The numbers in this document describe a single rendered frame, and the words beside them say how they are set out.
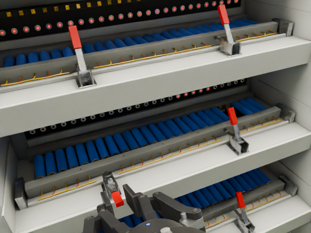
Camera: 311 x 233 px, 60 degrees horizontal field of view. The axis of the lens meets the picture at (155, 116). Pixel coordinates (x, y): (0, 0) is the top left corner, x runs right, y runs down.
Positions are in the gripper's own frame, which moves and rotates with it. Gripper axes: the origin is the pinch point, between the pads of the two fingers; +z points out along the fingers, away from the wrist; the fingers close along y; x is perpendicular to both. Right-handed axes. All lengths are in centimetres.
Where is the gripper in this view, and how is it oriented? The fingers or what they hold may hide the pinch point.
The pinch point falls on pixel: (119, 203)
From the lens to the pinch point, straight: 41.2
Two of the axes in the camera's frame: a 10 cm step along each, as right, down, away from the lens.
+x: -2.3, -9.7, -0.7
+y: 9.2, -2.4, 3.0
